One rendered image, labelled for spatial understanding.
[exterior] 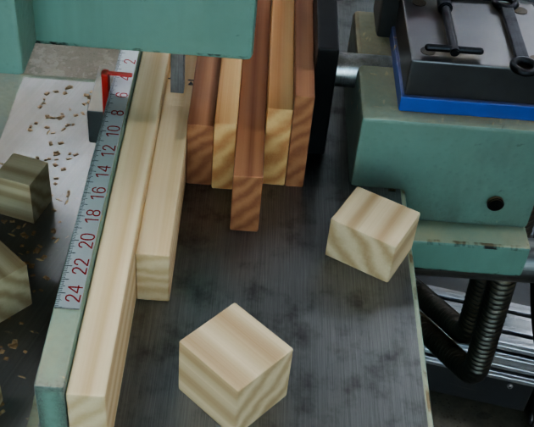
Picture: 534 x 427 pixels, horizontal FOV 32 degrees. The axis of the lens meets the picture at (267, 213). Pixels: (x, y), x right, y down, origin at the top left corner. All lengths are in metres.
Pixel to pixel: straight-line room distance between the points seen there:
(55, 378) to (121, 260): 0.09
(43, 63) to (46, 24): 1.79
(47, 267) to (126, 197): 0.19
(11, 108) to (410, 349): 0.48
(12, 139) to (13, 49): 0.29
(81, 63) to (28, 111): 1.50
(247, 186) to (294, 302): 0.08
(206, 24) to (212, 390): 0.22
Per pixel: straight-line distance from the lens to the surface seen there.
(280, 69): 0.66
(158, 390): 0.54
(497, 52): 0.65
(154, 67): 0.68
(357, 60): 0.69
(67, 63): 2.39
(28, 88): 0.92
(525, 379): 1.58
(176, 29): 0.59
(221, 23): 0.59
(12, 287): 0.69
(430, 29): 0.66
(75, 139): 0.86
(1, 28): 0.57
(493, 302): 0.83
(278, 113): 0.62
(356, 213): 0.60
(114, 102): 0.64
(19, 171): 0.77
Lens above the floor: 1.33
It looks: 43 degrees down
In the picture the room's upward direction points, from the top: 6 degrees clockwise
